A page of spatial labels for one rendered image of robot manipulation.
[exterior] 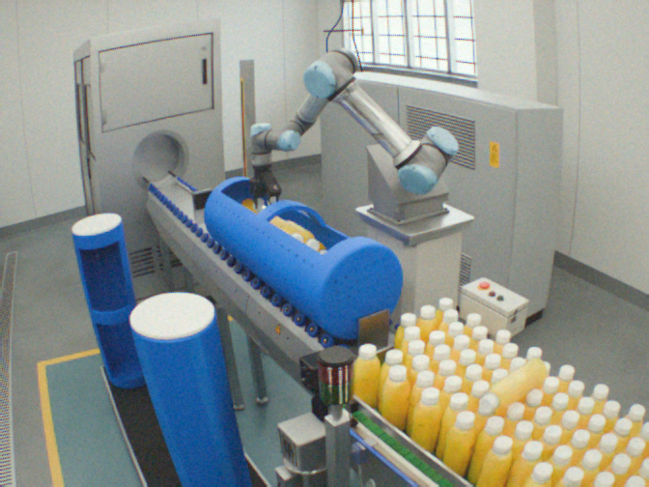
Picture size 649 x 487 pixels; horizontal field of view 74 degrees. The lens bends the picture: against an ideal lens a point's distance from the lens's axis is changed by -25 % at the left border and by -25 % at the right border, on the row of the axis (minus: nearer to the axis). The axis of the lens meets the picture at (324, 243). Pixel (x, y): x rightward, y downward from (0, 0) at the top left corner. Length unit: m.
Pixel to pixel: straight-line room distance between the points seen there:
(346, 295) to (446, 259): 0.56
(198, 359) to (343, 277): 0.47
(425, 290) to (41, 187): 5.12
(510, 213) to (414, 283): 1.26
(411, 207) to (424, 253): 0.16
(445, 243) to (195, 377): 0.96
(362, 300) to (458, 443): 0.62
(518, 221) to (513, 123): 0.57
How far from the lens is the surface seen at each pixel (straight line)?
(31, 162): 6.30
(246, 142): 2.83
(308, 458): 1.43
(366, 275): 1.53
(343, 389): 1.00
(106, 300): 2.91
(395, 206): 1.86
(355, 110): 1.67
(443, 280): 2.00
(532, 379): 1.15
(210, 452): 1.81
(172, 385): 1.62
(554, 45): 4.23
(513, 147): 2.95
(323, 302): 1.48
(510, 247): 3.12
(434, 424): 1.20
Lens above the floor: 1.80
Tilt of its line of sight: 22 degrees down
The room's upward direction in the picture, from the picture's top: 2 degrees counter-clockwise
